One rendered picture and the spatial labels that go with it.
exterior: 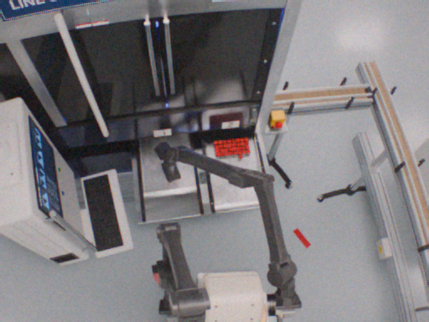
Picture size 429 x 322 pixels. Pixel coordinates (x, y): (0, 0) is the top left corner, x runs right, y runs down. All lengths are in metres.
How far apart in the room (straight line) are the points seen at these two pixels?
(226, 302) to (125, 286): 1.52
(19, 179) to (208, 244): 1.71
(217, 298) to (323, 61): 2.76
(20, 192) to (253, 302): 0.87
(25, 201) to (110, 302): 1.56
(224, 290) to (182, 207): 0.70
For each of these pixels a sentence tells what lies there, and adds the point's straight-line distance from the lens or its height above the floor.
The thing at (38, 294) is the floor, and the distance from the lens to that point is 2.97.
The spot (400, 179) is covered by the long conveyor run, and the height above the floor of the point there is 0.90.
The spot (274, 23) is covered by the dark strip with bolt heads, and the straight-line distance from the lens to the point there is 1.44.
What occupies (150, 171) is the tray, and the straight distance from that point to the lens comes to 2.02.
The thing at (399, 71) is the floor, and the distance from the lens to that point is 3.99.
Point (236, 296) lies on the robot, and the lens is 1.35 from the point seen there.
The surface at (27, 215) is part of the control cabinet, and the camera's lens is 1.36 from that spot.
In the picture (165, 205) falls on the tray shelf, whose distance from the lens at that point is 1.95.
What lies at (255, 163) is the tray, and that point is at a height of 0.88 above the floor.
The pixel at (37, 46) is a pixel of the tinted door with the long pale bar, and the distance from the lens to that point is 1.45.
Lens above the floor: 2.73
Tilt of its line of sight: 67 degrees down
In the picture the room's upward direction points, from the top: 5 degrees clockwise
